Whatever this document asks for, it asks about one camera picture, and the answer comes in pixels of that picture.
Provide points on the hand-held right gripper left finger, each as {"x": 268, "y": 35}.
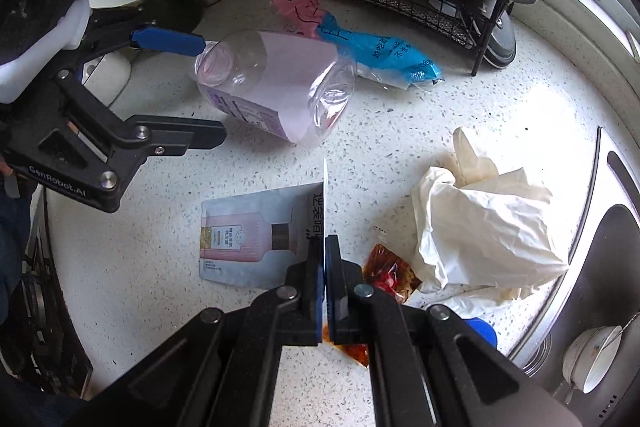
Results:
{"x": 316, "y": 279}

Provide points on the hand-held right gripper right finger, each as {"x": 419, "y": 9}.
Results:
{"x": 332, "y": 269}

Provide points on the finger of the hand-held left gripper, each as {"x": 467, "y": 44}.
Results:
{"x": 167, "y": 41}
{"x": 180, "y": 134}

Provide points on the red chili sauce packet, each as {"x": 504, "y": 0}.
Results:
{"x": 385, "y": 272}

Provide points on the grey sachet pink bottle print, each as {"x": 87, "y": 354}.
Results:
{"x": 240, "y": 237}

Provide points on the clear bottle purple label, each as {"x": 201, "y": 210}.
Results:
{"x": 270, "y": 77}

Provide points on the blue bottle cap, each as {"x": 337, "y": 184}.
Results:
{"x": 483, "y": 329}

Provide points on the crumpled white plastic bag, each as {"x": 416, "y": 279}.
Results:
{"x": 490, "y": 232}

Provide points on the cream disposable glove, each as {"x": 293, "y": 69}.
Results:
{"x": 472, "y": 157}

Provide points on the blue plastic wrapper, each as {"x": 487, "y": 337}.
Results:
{"x": 380, "y": 49}

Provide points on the white ceramic bowl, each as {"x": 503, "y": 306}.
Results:
{"x": 600, "y": 364}
{"x": 572, "y": 359}

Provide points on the black round lid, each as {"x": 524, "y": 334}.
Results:
{"x": 500, "y": 42}

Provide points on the stainless steel sink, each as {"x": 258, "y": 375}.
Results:
{"x": 617, "y": 257}

